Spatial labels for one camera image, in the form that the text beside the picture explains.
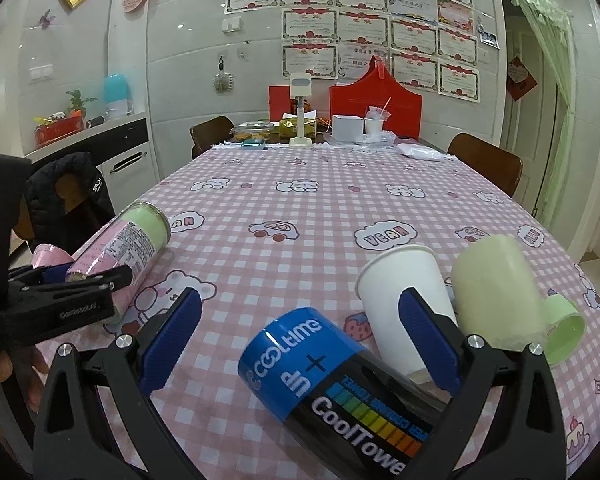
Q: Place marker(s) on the pink checkered tablecloth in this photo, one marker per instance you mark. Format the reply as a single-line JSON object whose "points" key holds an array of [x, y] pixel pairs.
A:
{"points": [[259, 233]]}

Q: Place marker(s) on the brown chair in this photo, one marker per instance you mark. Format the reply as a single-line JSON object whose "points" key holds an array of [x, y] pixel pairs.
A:
{"points": [[206, 134], [500, 167]]}

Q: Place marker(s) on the plastic cup with straw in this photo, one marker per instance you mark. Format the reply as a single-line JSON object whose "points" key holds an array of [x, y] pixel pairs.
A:
{"points": [[375, 117]]}

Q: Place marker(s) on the wall light switch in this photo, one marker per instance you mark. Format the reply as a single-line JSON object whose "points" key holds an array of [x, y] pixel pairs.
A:
{"points": [[41, 72]]}

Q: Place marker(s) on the right brown chair back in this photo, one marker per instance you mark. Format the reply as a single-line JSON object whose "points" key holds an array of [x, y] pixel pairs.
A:
{"points": [[500, 167]]}

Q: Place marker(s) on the white door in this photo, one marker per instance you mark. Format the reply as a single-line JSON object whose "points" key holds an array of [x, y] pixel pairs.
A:
{"points": [[529, 123]]}

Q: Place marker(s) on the red gift bag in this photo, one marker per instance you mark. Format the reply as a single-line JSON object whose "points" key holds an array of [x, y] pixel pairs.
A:
{"points": [[377, 87]]}

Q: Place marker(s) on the red diamond door sign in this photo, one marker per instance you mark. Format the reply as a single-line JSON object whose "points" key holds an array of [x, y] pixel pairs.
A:
{"points": [[519, 80]]}

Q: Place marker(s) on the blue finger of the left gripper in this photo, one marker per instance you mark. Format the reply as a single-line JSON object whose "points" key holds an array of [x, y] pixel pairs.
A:
{"points": [[28, 275], [94, 288]]}

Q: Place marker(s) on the hanging brush on wall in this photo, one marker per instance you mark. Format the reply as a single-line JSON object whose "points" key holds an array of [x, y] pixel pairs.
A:
{"points": [[223, 80]]}

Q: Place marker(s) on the white box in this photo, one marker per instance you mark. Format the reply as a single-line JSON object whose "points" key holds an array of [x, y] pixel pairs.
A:
{"points": [[347, 128]]}

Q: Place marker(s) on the white plastic bag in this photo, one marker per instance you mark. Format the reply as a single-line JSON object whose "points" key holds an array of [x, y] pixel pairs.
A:
{"points": [[420, 152]]}

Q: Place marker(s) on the pale green frosted cup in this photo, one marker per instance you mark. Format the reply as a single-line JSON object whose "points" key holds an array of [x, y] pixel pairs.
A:
{"points": [[496, 295]]}

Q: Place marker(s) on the red fruit tray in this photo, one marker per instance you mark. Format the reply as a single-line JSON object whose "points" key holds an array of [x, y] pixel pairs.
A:
{"points": [[57, 126]]}

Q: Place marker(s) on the black blue CoolTowel can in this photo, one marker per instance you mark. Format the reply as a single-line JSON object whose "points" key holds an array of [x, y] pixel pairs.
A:
{"points": [[360, 417]]}

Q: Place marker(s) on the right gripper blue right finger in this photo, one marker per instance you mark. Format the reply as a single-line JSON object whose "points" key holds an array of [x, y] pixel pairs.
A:
{"points": [[466, 374]]}

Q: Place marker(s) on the pink green labelled jar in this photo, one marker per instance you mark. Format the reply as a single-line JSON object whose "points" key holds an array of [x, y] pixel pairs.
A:
{"points": [[134, 238]]}

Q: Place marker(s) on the white black cabinet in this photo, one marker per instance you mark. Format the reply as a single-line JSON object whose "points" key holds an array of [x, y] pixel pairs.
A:
{"points": [[120, 149]]}

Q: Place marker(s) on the small green plastic cup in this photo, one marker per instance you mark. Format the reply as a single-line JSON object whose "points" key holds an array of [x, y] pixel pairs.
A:
{"points": [[565, 327]]}

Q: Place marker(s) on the pink plastic cup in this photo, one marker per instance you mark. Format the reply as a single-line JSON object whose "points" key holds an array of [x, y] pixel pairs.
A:
{"points": [[49, 255]]}

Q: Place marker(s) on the small red box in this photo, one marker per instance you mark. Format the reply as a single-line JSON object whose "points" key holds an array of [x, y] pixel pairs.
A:
{"points": [[279, 101]]}

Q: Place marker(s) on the potted green plant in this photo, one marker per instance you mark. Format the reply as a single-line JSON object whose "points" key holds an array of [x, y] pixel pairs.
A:
{"points": [[78, 103]]}

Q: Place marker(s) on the teal white humidifier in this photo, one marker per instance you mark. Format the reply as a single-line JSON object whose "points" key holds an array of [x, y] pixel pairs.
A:
{"points": [[117, 96]]}

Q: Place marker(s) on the left brown chair back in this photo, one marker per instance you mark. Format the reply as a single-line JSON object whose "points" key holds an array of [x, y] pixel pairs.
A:
{"points": [[206, 134]]}

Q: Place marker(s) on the black jacket on chair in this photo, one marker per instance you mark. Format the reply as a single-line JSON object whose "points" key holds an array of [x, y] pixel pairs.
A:
{"points": [[65, 202]]}

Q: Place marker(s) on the white paper cup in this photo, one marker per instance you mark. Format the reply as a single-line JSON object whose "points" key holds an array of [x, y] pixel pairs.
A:
{"points": [[395, 288]]}

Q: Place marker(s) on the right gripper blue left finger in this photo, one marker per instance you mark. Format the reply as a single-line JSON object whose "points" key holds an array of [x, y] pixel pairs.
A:
{"points": [[141, 366]]}

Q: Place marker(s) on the white desk lamp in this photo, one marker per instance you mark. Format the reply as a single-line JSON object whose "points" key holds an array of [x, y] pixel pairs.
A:
{"points": [[300, 88]]}

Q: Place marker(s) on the person's hand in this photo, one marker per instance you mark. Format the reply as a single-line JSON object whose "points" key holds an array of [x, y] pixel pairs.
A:
{"points": [[35, 384]]}

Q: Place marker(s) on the green lace door curtain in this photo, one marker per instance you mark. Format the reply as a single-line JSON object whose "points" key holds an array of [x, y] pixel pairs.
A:
{"points": [[551, 25]]}

